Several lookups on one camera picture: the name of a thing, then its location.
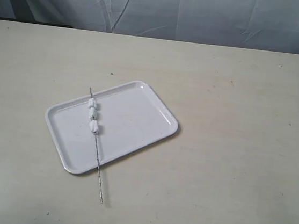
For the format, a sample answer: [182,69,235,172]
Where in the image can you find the white rectangular plastic tray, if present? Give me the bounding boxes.
[45,81,178,175]

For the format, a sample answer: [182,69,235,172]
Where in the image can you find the thin metal skewer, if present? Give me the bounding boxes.
[89,87,104,204]

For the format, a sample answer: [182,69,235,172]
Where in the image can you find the white marshmallow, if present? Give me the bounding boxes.
[89,120,99,134]
[88,98,97,109]
[89,107,98,121]

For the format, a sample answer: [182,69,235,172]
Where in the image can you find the light blue backdrop cloth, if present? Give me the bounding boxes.
[0,0,299,54]

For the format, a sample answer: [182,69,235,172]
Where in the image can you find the white marshmallow top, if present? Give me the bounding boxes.
[88,98,97,109]

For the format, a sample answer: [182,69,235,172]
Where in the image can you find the white marshmallow bottom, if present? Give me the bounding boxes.
[89,120,99,134]

